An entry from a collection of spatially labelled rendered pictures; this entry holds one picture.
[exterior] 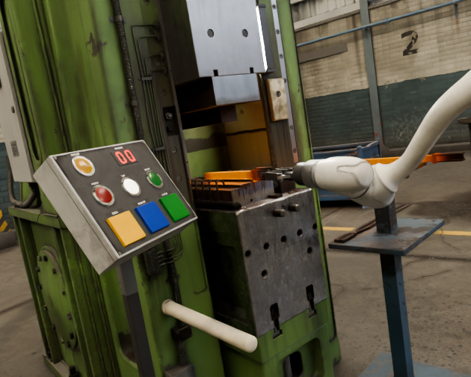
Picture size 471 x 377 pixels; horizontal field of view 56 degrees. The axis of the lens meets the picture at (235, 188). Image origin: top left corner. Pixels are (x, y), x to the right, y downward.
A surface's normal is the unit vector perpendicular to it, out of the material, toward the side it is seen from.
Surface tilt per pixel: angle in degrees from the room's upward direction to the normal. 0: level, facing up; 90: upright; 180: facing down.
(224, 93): 90
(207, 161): 90
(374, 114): 90
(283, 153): 90
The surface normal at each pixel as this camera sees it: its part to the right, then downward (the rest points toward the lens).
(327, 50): -0.63, 0.22
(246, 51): 0.62, 0.01
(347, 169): -0.57, -0.30
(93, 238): -0.43, 0.20
